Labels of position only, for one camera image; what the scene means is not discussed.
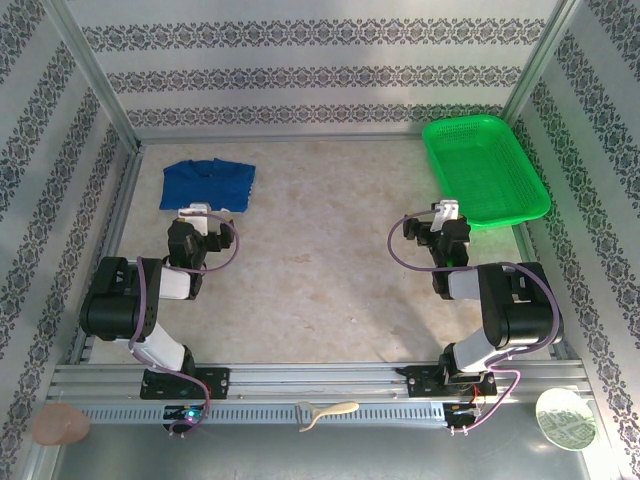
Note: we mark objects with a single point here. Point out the round QR code disc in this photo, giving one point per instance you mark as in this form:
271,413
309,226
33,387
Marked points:
565,425

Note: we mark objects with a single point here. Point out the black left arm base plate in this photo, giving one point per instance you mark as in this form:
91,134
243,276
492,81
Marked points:
215,382

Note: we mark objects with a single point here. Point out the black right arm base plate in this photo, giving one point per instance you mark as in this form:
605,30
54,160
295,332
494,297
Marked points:
420,382

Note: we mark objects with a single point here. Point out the aluminium frame post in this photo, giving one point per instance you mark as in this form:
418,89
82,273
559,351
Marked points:
95,75
542,52

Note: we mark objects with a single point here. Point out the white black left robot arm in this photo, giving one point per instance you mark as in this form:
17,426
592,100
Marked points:
120,300

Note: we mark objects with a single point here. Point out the green perforated plastic basket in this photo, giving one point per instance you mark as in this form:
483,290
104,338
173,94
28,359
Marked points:
485,175

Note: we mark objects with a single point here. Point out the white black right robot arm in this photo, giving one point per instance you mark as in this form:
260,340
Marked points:
520,310

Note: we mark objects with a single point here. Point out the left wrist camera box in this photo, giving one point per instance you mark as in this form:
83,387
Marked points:
197,215

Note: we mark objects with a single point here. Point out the small controller board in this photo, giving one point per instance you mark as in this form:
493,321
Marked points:
462,411
187,413

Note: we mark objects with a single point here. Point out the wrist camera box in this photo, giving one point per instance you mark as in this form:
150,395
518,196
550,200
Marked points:
447,212
197,215

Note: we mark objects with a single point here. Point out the cream plastic peeler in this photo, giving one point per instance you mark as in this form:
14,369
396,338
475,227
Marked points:
335,409

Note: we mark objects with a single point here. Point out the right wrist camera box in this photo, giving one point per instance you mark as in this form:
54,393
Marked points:
447,212

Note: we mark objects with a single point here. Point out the pink translucent disc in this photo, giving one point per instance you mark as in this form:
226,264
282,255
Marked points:
60,425

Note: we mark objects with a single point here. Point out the blue printed t-shirt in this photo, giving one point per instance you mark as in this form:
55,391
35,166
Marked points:
210,185

